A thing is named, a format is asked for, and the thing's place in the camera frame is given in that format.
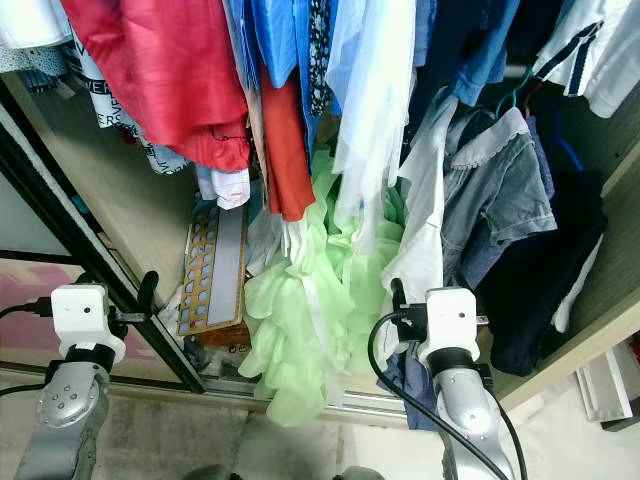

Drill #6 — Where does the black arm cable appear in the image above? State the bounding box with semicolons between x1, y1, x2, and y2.
0;296;56;397
367;310;526;480

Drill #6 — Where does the grey shirt with white collar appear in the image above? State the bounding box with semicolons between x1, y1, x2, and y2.
440;107;560;292

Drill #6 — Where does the perforated beige patterned board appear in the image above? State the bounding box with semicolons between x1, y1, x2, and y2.
174;199;250;337

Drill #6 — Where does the grey robot leg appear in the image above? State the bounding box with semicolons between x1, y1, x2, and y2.
335;466;387;480
180;465;232;480

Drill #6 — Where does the grey right robot leg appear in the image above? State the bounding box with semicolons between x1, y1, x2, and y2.
335;466;387;480

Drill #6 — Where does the pale sheer white shirt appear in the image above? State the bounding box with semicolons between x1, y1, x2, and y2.
325;0;422;233

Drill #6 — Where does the bright blue shirt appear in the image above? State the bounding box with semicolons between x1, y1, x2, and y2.
244;0;327;93

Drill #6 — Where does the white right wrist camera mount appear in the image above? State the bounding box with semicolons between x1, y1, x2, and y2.
418;287;482;367

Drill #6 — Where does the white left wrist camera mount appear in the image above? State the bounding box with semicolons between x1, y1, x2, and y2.
50;283;127;363

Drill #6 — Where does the teal clothes hanger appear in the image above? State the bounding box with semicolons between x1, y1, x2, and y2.
494;64;538;117

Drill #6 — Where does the light wooden wardrobe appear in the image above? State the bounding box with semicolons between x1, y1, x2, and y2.
0;0;640;433

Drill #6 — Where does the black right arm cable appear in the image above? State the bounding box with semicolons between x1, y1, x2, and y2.
367;310;526;480

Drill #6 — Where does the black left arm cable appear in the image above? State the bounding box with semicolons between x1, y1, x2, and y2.
0;296;56;397

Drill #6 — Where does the black-framed sliding wardrobe door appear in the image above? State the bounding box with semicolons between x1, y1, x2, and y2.
0;100;207;396

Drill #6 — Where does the white garment with black letters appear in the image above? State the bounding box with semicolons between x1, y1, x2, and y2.
60;40;191;177

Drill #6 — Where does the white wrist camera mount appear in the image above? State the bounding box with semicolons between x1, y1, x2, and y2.
50;283;127;363
418;287;482;367

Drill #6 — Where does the grey left robot leg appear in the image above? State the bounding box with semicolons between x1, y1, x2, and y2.
180;465;232;480

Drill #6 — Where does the white dotted garment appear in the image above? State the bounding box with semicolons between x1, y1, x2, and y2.
0;44;91;97

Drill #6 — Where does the dark navy garment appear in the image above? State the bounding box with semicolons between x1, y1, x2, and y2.
474;100;607;379

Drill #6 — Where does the blue jeans fabric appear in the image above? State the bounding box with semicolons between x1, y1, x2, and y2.
379;350;437;432

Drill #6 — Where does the navy patterned garment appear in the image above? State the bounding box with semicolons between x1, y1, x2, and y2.
305;0;337;117

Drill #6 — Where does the light green ruffled dress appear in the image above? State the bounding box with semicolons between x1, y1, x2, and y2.
239;150;407;431

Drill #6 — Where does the white plastic piece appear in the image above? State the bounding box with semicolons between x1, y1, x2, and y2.
574;360;637;427

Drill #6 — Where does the white navy-striped garment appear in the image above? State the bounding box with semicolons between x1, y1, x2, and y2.
530;0;640;121

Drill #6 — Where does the plain white garment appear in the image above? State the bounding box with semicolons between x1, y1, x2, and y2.
0;0;74;50

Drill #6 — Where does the denim blue shirt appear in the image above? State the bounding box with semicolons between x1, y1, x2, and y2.
410;0;527;112

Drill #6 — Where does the orange-red garment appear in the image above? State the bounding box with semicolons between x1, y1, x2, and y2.
260;70;317;223

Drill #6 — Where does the red garment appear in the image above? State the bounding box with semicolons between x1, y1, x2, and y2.
60;0;252;173

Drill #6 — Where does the small white red-printed garment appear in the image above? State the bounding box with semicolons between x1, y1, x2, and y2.
195;163;252;211

